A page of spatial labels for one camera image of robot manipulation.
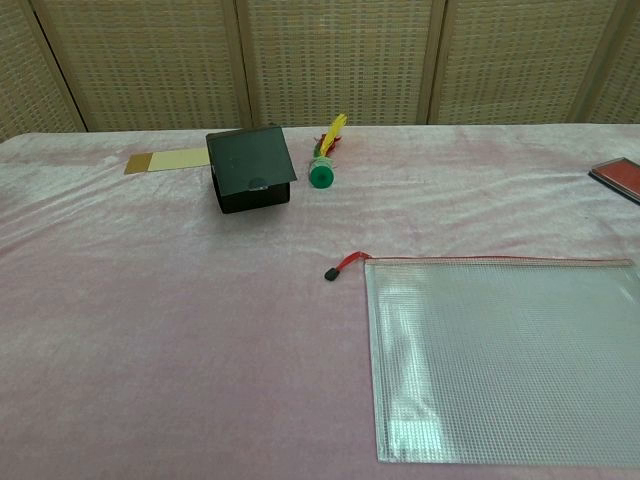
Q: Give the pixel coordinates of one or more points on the clear mesh zipper pouch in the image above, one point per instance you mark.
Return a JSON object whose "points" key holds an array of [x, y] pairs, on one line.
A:
{"points": [[500, 350]]}

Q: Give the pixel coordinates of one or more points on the feather shuttlecock green base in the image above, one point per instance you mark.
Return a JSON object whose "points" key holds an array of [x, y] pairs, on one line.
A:
{"points": [[320, 176]]}

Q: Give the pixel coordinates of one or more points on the black cardboard box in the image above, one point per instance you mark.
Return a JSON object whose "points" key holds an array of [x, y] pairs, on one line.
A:
{"points": [[250, 155]]}

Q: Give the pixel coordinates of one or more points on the beige bookmark gold end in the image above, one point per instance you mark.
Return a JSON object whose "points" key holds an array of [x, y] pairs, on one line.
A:
{"points": [[175, 160]]}

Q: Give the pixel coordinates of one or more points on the woven bamboo folding screen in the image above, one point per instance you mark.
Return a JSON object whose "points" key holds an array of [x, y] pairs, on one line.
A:
{"points": [[340, 60]]}

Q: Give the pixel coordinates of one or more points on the pink velvet tablecloth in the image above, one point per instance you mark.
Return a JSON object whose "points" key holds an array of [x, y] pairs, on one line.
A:
{"points": [[150, 325]]}

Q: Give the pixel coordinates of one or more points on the red ink pad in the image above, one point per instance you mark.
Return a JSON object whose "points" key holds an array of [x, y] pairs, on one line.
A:
{"points": [[620, 177]]}

